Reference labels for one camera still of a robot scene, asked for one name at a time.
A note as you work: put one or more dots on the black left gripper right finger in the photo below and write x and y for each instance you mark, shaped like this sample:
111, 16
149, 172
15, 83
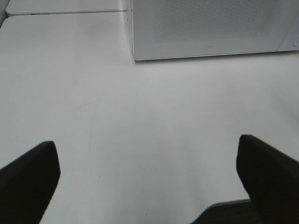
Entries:
271, 179

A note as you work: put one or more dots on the white microwave oven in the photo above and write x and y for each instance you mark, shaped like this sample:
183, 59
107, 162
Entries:
289, 23

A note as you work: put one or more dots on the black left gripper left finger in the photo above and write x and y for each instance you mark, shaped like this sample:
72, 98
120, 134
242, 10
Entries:
28, 183

